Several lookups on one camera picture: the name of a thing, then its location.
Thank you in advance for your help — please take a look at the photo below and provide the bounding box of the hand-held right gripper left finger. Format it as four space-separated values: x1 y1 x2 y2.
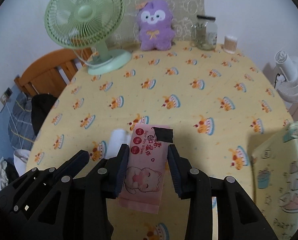
26 144 131 240

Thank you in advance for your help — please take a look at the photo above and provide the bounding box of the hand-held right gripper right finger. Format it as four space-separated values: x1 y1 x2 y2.
168 145 275 240

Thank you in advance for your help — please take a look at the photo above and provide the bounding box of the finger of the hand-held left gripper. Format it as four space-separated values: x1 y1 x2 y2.
19 150 90 195

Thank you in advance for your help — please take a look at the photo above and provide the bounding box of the pink wipes packet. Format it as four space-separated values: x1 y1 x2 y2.
117 123 174 214

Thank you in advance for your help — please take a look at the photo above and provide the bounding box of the white cloth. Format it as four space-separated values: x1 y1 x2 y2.
109 128 132 158
0 148 31 193

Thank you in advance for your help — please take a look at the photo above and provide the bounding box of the yellow printed storage box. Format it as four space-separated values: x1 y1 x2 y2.
250 121 298 240

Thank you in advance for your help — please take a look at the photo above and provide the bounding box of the black cloth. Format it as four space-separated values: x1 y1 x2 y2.
30 93 60 138

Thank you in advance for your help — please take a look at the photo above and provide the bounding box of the blue plaid bedding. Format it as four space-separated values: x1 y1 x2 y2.
7 91 37 151

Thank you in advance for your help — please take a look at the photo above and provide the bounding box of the yellow printed tablecloth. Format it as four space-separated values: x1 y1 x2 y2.
25 40 295 240

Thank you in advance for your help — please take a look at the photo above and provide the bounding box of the wooden chair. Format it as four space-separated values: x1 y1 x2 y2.
13 48 94 98

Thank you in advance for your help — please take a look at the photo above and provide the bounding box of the cotton swab container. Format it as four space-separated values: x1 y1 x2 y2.
223 35 238 54

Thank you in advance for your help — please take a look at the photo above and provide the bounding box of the glass jar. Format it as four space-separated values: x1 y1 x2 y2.
191 14 218 51

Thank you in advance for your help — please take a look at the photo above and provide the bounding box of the purple plush toy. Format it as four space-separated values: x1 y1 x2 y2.
136 0 176 51

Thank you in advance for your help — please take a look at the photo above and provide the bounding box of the green desk fan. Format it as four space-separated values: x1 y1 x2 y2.
44 0 133 76

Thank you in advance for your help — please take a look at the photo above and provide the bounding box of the white standing fan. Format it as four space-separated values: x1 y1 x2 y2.
274 50 298 103

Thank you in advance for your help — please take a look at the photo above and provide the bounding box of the floral cardboard panel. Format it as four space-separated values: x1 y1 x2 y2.
113 0 205 48

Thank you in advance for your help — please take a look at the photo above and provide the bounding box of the wall outlet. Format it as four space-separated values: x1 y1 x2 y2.
0 87 13 104

